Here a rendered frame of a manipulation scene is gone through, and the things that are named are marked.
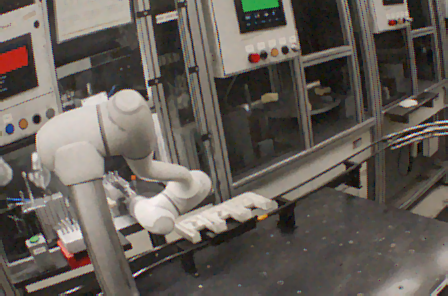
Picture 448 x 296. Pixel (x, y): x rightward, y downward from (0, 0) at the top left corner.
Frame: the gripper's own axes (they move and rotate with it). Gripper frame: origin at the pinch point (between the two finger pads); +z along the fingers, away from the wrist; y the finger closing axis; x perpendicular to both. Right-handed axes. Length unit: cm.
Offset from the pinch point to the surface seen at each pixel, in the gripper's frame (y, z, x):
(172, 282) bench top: -31.9, -30.3, -0.2
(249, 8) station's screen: 60, -16, -65
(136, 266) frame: -38.9, 2.2, 2.5
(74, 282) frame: -36, 2, 36
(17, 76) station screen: 59, -16, 35
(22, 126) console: 41, -15, 37
